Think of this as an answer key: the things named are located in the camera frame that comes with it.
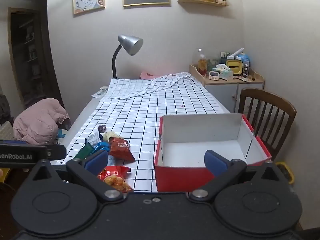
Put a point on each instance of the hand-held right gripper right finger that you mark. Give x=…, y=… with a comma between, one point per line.
x=215, y=162

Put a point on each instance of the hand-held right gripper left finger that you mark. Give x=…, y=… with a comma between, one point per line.
x=96, y=159

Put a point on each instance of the blue snack packet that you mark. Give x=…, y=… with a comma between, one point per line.
x=101, y=146

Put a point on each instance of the green snack packet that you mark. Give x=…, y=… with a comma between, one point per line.
x=83, y=151

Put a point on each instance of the white and blue packet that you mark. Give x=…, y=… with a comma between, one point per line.
x=93, y=138

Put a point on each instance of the dark red snack packet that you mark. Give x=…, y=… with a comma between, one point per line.
x=120, y=148

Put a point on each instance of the red fried snack packet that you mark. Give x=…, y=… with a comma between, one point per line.
x=116, y=177

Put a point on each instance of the cream snack packet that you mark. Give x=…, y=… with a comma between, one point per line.
x=110, y=135

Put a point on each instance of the small dark purple packet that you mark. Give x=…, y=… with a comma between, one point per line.
x=102, y=128

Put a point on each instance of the red cardboard box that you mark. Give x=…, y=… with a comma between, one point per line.
x=200, y=130

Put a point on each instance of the pink padded jacket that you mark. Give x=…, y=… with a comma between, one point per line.
x=37, y=120

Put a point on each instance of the clear plastic bag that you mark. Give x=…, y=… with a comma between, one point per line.
x=100, y=92

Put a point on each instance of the yellow floor object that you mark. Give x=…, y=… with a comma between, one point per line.
x=287, y=172

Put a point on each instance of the brown wooden chair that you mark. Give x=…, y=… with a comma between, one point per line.
x=265, y=96

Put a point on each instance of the white timer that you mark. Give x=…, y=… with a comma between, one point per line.
x=214, y=76

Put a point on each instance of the tissue box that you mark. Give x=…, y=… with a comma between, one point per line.
x=223, y=73

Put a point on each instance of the yellow box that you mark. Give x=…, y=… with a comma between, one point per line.
x=235, y=67

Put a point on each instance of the clear plastic bottle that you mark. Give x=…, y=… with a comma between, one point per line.
x=202, y=65

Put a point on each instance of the pink object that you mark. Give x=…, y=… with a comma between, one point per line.
x=146, y=75

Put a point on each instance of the clear plastic case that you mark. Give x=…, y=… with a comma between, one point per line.
x=246, y=68

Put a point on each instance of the dark bookshelf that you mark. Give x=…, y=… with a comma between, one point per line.
x=30, y=55

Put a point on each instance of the blue pack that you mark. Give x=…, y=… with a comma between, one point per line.
x=243, y=57

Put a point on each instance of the white tube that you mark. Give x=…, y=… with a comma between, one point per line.
x=237, y=52

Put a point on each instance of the silver desk lamp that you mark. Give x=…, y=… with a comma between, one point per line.
x=130, y=43

